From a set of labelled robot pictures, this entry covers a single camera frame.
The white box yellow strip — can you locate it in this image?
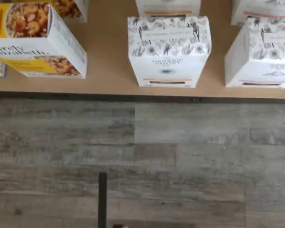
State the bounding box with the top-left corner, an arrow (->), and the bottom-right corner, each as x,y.
127,15 -> 212,88
135,0 -> 201,18

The brown wooden shelf board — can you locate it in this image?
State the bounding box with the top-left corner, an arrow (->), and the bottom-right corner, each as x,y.
0,0 -> 285,100

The yellow granola box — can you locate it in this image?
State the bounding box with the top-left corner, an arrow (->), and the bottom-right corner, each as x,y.
0,2 -> 88,79
13,0 -> 90,24

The white box pink strip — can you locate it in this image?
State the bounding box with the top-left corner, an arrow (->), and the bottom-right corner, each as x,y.
224,16 -> 285,89
230,0 -> 285,27

